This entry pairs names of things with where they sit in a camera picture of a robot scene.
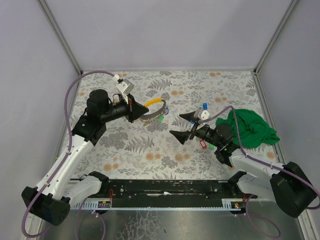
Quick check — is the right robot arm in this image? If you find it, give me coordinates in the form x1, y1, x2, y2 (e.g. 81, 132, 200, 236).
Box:
170, 109, 320, 218

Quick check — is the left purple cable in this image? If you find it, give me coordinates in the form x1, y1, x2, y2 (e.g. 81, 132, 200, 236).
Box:
21, 70, 118, 240

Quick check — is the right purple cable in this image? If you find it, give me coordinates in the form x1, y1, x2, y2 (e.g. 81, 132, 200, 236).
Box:
202, 105, 320, 238

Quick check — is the red tag key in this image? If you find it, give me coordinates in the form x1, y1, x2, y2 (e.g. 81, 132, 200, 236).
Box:
199, 140, 207, 149

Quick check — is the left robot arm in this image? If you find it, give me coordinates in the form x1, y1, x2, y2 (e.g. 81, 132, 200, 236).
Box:
21, 89, 149, 226

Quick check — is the numbered keyring organizer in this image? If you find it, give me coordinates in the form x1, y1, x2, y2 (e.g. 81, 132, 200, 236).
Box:
139, 98, 168, 123

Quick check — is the blue tag upper key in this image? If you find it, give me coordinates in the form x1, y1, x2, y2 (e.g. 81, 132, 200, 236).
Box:
202, 102, 208, 110

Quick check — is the purple cable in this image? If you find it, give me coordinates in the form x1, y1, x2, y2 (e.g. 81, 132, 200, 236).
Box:
21, 70, 118, 240
202, 105, 320, 238

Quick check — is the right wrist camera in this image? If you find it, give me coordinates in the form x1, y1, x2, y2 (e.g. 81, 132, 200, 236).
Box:
194, 107, 210, 121

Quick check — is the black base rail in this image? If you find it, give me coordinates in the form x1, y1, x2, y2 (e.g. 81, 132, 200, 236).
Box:
89, 179, 247, 209

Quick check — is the green cloth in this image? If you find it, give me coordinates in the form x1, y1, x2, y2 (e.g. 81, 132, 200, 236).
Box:
215, 108, 280, 149

